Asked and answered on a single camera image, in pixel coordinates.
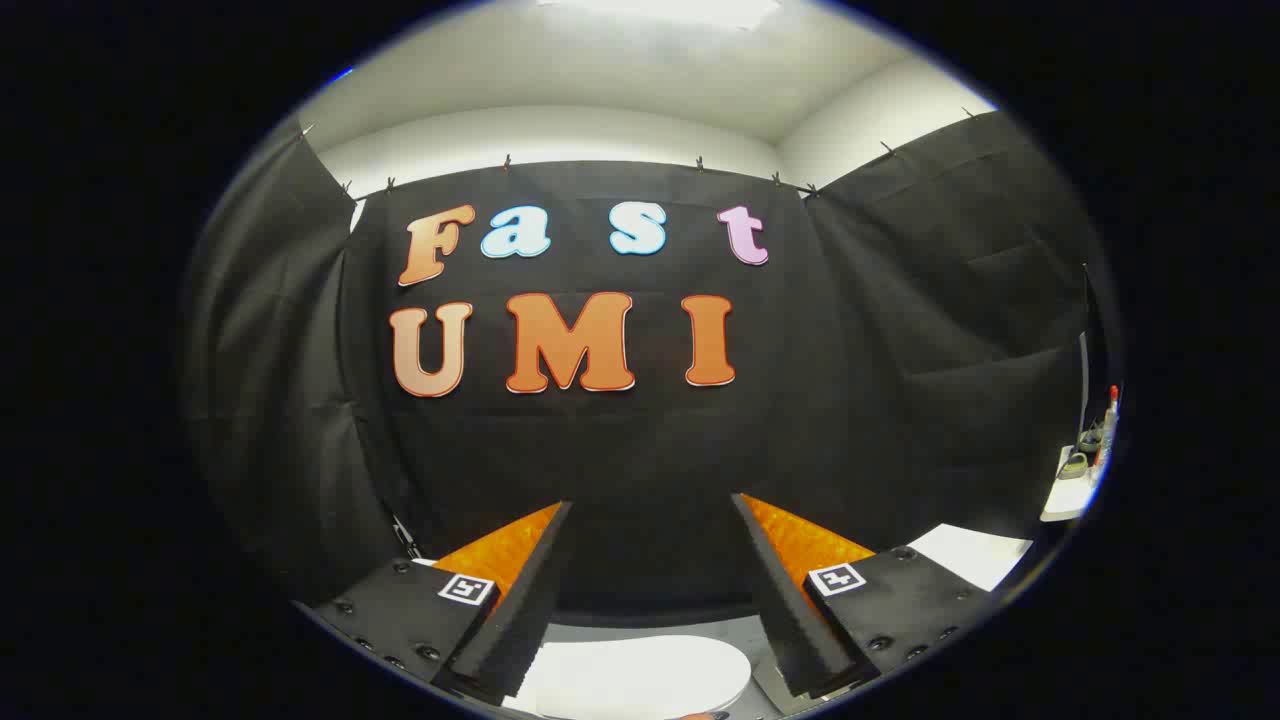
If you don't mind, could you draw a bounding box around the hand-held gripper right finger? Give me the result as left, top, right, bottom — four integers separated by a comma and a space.
730, 492, 993, 701

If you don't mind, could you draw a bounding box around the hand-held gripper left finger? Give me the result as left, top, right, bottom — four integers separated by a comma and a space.
295, 500, 575, 707

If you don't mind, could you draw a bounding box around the white drawer cabinet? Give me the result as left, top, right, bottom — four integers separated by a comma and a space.
905, 523, 1033, 593

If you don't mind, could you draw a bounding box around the black backdrop cloth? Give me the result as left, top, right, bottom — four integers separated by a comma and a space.
180, 110, 1111, 626

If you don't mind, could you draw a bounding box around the white shelf board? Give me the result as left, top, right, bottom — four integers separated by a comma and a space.
1040, 445, 1103, 523

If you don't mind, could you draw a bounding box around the ceiling light panel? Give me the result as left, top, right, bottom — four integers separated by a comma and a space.
535, 0, 783, 31

